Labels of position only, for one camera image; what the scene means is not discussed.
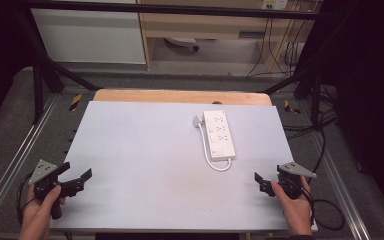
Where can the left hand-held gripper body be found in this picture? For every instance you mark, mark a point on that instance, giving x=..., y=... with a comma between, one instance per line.
x=41, y=173

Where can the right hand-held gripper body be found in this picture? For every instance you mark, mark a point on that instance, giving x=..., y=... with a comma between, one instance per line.
x=290, y=181

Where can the person's right hand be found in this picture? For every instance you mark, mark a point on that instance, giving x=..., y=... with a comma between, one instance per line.
x=296, y=213

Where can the person's left hand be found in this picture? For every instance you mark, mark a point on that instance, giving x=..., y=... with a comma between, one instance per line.
x=36, y=213

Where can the white power strip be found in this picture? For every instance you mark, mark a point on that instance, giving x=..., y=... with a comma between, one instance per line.
x=219, y=135

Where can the pale table board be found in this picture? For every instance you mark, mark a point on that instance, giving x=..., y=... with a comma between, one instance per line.
x=140, y=166

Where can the white plug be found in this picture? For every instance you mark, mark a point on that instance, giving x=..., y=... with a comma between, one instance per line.
x=198, y=120

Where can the black curtain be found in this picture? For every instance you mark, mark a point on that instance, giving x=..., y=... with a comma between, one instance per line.
x=370, y=93
x=0, y=50

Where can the wooden table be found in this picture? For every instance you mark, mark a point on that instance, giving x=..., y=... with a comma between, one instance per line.
x=166, y=96

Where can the white cabinet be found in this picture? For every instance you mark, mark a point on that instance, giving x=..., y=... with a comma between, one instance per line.
x=90, y=36

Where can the grey device under desk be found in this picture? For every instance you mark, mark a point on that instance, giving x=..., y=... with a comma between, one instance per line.
x=181, y=42

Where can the wooden desk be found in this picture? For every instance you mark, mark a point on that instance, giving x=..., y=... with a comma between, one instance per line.
x=200, y=25

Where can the aluminium rail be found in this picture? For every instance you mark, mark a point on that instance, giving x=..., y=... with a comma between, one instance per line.
x=16, y=156
x=341, y=186

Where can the white wall socket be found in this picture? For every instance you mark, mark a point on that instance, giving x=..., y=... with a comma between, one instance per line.
x=275, y=4

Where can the black metal frame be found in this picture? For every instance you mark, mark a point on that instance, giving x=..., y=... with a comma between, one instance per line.
x=166, y=8

